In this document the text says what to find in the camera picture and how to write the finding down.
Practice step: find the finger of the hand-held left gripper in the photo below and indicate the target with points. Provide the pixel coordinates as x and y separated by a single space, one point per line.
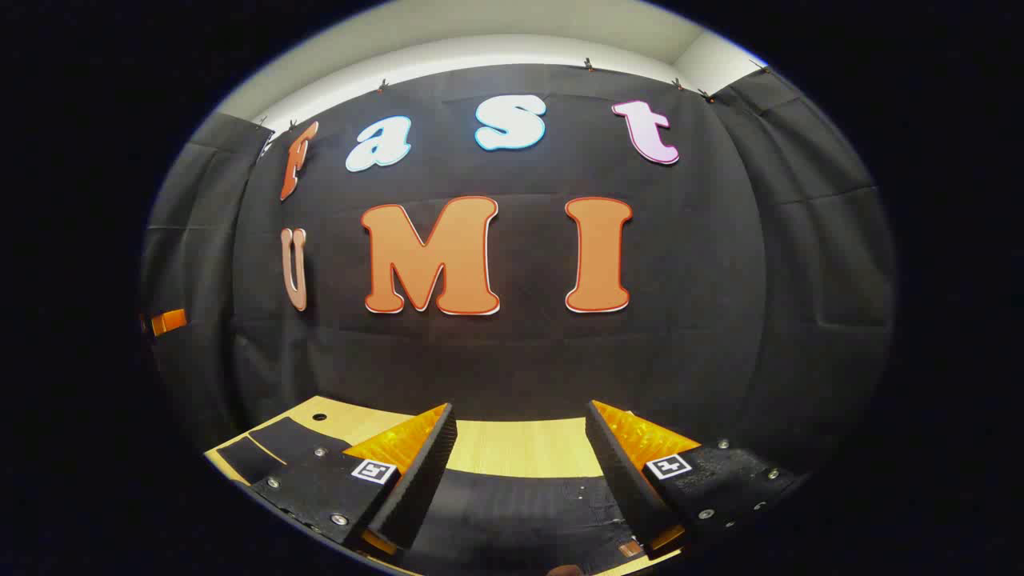
170 322

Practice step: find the black backdrop cloth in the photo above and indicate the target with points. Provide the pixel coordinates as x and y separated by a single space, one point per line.
520 360

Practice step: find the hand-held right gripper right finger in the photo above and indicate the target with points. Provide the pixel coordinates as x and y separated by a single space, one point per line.
620 480

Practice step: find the dark grey jeans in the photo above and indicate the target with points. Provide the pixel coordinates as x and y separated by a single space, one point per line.
520 512

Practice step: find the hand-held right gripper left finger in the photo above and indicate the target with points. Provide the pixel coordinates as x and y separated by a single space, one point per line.
424 472

